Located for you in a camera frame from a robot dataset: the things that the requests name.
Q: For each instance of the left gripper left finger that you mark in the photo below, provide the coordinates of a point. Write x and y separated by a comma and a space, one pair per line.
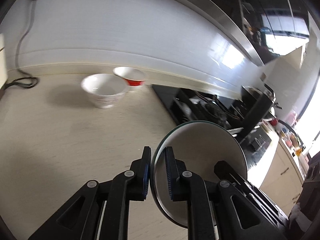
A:
100, 210

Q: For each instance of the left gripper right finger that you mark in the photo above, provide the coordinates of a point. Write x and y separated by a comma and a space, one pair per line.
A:
216, 210

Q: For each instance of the large green-rimmed white bowl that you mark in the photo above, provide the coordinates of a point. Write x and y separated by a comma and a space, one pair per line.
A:
200, 145

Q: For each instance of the red banded white bowl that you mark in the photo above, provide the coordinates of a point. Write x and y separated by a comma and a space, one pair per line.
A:
132, 76

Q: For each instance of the white floral bowl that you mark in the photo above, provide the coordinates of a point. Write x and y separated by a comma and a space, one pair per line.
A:
104, 90

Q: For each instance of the black gas stove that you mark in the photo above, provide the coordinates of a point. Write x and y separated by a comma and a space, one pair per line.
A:
184, 104

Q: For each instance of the black pot on stove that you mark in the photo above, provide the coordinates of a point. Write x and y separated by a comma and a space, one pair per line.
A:
258, 104

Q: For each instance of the steel range hood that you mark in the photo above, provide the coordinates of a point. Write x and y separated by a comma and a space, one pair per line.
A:
262, 29

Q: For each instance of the cream rice cooker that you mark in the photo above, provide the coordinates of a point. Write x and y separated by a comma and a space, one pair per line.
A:
3, 64

